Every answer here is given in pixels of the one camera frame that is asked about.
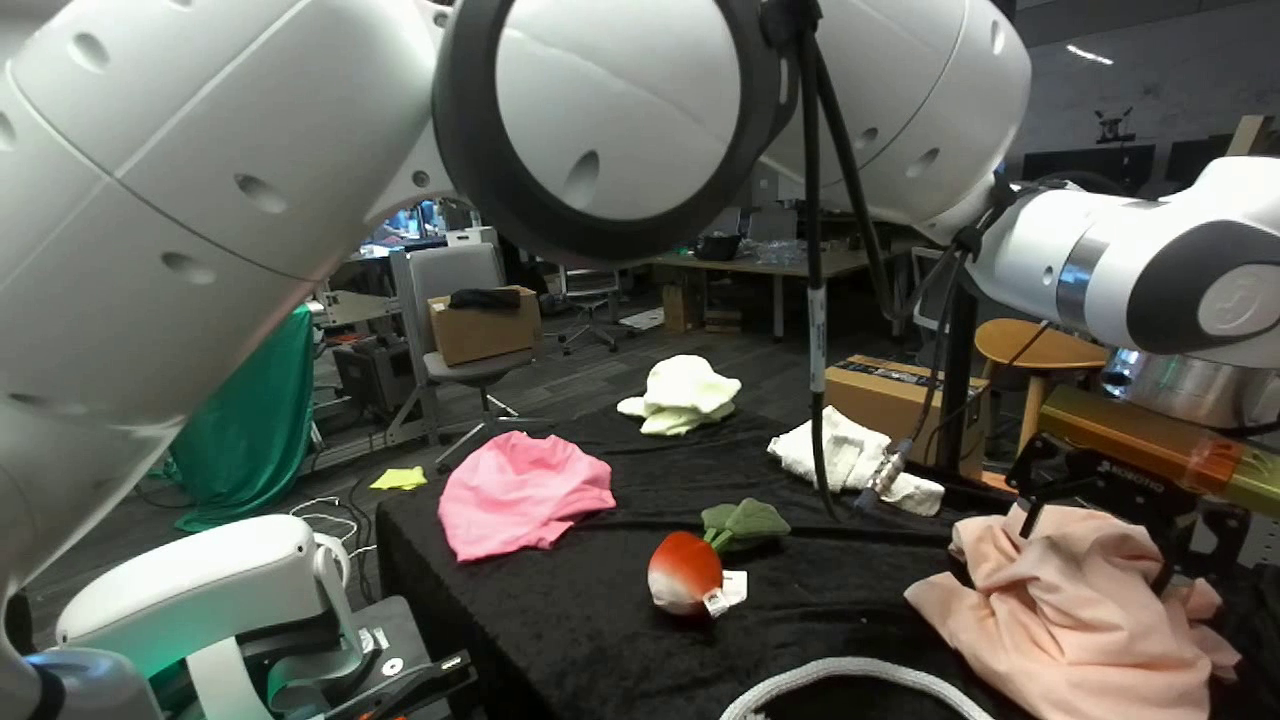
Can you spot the red plush radish toy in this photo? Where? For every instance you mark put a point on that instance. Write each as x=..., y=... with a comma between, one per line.
x=680, y=571

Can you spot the yellow paper scrap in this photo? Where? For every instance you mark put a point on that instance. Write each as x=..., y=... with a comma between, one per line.
x=400, y=479

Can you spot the pink cloth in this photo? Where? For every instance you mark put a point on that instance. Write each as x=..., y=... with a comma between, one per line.
x=523, y=494

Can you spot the wooden desk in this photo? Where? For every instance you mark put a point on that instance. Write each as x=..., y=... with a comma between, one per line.
x=761, y=267

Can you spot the wooden stool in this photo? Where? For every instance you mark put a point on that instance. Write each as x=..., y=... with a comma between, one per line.
x=1032, y=346

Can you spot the black vertical pole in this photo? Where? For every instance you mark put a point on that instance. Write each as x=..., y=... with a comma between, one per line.
x=960, y=386

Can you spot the white device with black mount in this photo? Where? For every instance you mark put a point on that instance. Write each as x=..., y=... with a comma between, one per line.
x=201, y=587

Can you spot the black velvet tablecloth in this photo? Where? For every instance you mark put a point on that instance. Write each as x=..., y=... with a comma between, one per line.
x=585, y=627

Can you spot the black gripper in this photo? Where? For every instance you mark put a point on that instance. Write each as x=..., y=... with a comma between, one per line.
x=1120, y=475

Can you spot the cardboard box with printed tape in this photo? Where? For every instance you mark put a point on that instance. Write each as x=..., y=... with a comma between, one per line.
x=881, y=400

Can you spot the plain cardboard box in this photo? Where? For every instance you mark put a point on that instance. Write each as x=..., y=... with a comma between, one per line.
x=480, y=332

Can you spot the peach cloth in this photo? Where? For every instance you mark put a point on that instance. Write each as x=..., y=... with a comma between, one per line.
x=1064, y=627

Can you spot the orange wrist camera bar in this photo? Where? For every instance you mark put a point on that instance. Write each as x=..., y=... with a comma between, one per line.
x=1160, y=447

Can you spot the pale yellow-green towel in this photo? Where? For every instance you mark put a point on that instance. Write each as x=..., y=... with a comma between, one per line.
x=680, y=389

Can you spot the grey plastic chair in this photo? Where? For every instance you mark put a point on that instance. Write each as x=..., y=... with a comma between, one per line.
x=447, y=273

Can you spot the white towel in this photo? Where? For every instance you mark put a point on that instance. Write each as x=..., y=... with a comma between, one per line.
x=844, y=462

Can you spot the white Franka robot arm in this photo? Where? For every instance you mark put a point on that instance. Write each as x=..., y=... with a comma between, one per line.
x=201, y=225

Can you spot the green cloth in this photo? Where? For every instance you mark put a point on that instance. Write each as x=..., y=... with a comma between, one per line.
x=252, y=425

